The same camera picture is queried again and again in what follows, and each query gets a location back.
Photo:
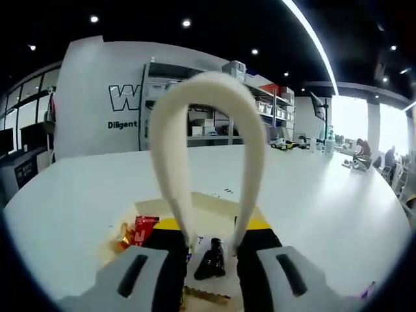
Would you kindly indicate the grey hanging bag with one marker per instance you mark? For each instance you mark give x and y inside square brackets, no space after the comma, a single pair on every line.
[50,123]

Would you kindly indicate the black monitor on stand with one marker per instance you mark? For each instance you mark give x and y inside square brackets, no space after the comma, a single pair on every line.
[317,104]

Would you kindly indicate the linear ceiling light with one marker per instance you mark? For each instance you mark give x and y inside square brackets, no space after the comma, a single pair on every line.
[312,35]

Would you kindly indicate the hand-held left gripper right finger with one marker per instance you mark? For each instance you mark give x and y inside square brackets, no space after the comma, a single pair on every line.
[265,273]

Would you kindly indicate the white cardboard box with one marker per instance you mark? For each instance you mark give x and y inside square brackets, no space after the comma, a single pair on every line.
[203,128]

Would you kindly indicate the dark brown snack wrapper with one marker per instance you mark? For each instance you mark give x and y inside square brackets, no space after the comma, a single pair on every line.
[211,260]

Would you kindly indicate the group of round ceiling spotlights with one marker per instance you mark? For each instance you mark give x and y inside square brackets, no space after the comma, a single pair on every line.
[186,23]

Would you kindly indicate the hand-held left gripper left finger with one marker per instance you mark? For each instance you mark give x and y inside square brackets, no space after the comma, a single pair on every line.
[156,276]

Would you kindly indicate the small gold brown snack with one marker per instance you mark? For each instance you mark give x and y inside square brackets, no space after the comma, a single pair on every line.
[123,239]

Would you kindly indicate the black counter cabinet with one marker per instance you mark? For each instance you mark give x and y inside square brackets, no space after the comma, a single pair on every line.
[29,172]

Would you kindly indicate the yellow white handheld device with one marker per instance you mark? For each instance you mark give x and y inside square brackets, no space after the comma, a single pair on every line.
[281,144]

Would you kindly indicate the metal shelving with bins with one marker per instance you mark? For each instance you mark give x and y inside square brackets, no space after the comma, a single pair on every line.
[239,68]

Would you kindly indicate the purple long snack bar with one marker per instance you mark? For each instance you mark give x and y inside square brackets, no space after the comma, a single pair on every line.
[369,290]

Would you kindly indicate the cream paper food container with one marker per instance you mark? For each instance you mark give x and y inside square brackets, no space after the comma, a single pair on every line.
[214,208]

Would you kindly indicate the row of white office chairs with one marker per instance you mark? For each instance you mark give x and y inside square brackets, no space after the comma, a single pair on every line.
[401,182]

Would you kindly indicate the black desktop monitor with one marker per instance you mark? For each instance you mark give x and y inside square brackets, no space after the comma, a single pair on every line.
[6,141]

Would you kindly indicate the red orange box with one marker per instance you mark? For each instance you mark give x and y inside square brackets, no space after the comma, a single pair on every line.
[269,89]

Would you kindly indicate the white black tabletop device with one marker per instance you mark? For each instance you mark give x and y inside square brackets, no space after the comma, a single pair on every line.
[359,165]

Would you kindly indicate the red long snack bar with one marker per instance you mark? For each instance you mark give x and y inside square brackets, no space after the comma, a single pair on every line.
[144,230]

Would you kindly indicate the cream food tongs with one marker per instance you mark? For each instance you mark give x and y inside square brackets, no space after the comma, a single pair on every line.
[208,81]

